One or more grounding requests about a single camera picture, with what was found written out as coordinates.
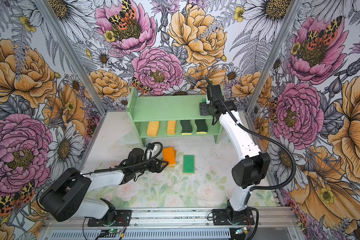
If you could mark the aluminium corner post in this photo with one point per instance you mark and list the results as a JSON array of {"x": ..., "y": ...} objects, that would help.
[
  {"x": 64, "y": 41},
  {"x": 287, "y": 25}
]

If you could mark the dark green scrub sponge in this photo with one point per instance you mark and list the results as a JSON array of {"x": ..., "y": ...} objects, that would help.
[
  {"x": 187, "y": 128},
  {"x": 202, "y": 127}
]

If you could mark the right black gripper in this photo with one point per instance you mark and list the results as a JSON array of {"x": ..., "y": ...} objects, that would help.
[{"x": 203, "y": 110}]

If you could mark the aluminium front rail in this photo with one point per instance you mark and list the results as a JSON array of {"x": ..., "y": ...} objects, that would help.
[{"x": 172, "y": 218}]

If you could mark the light green scrub sponge bottom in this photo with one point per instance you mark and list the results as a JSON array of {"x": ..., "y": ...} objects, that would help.
[{"x": 188, "y": 164}]

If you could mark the yellow cellulose sponge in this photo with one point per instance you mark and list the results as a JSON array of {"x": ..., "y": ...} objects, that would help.
[
  {"x": 153, "y": 128},
  {"x": 171, "y": 127}
]

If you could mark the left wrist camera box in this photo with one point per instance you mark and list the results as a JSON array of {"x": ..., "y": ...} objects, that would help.
[{"x": 150, "y": 146}]

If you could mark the yellow cellulose sponge front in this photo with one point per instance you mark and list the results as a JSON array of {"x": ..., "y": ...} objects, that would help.
[{"x": 171, "y": 127}]

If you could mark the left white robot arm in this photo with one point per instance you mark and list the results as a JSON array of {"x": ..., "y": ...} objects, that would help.
[{"x": 66, "y": 197}]

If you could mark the orange scrub sponge top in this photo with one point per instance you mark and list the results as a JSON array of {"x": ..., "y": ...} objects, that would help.
[{"x": 168, "y": 156}]

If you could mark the white slotted cable duct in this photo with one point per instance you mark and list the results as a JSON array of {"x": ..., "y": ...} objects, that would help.
[{"x": 141, "y": 234}]

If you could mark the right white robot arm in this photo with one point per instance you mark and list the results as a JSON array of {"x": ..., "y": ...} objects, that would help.
[{"x": 252, "y": 164}]

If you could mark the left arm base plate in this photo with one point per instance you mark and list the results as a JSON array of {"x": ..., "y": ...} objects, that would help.
[{"x": 116, "y": 218}]

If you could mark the light green wooden shelf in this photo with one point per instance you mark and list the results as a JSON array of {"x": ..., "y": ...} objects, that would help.
[{"x": 143, "y": 110}]

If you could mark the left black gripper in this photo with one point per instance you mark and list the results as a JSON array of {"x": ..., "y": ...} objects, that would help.
[{"x": 159, "y": 169}]

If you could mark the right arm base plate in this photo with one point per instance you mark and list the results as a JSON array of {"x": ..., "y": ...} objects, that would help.
[{"x": 228, "y": 217}]

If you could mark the left aluminium corner post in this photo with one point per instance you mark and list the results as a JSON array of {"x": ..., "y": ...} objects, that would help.
[{"x": 64, "y": 41}]

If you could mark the yellow cellulose sponge back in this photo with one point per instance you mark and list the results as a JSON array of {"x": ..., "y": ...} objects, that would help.
[{"x": 153, "y": 128}]

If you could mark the right aluminium corner post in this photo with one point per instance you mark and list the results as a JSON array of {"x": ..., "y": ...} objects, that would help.
[{"x": 287, "y": 25}]

